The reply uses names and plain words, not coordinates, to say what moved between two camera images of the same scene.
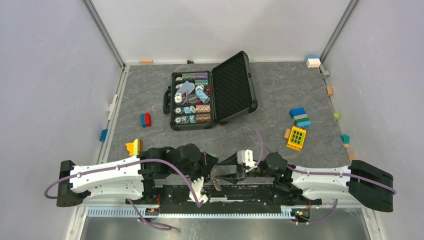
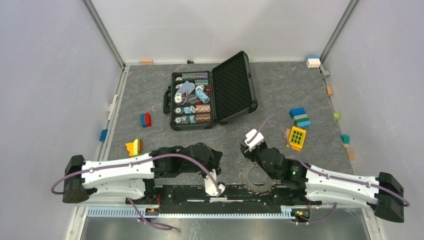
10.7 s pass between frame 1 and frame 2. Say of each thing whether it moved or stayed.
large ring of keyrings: moved
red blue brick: stayed
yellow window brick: stayed
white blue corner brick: stayed
